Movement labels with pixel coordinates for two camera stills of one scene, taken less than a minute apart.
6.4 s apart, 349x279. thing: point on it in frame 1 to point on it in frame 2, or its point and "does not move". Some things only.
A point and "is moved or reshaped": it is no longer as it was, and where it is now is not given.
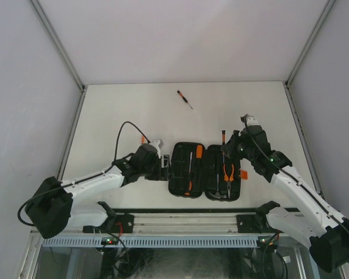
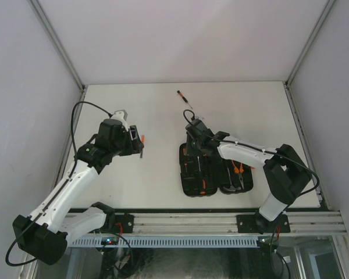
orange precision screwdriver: x=223 y=132 is moved or reshaped
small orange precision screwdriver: x=185 y=99 does not move
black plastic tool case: x=196 y=171 is moved or reshaped
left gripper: x=162 y=173 to x=135 y=139
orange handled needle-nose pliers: x=231 y=178 to x=241 y=171
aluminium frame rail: x=170 y=224 does not move
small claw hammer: x=217 y=194 to x=231 y=188
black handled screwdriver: x=190 y=178 to x=202 y=179
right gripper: x=229 y=149 to x=190 y=150
